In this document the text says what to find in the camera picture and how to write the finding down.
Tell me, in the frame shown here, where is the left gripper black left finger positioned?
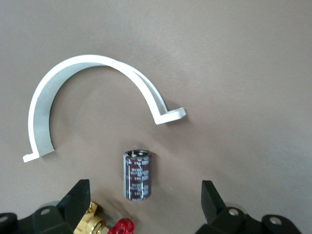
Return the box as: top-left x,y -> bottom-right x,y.
17,179 -> 91,234

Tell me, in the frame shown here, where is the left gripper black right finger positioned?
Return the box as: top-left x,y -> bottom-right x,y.
196,179 -> 264,234

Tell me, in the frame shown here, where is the dark brown cylindrical capacitor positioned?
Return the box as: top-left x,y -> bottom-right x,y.
122,149 -> 154,202

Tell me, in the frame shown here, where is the brass valve red handle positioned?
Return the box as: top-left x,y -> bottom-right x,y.
73,201 -> 135,234

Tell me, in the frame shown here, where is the white curved pipe clamp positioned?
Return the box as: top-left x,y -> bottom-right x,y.
22,54 -> 187,163

